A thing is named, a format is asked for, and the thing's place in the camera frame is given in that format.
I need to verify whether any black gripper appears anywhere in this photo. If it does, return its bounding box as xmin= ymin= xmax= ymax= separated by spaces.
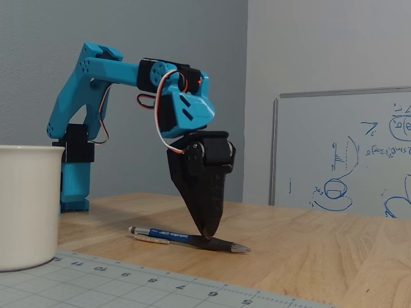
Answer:
xmin=166 ymin=130 xmax=237 ymax=241

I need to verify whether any blue black pen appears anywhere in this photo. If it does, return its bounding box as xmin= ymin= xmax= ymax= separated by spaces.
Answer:
xmin=128 ymin=226 xmax=252 ymax=254

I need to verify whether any whiteboard with blue drawings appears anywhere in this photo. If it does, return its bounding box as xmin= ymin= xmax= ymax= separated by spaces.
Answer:
xmin=268 ymin=85 xmax=411 ymax=219

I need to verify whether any grey cutting mat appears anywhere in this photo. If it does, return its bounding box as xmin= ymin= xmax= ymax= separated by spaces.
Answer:
xmin=0 ymin=250 xmax=338 ymax=308

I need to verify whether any white ceramic mug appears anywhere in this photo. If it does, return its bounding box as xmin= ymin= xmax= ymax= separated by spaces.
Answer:
xmin=0 ymin=144 xmax=64 ymax=273

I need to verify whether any red white black servo cable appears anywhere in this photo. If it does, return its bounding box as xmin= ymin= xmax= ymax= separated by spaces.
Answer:
xmin=87 ymin=83 xmax=110 ymax=146
xmin=137 ymin=69 xmax=191 ymax=156

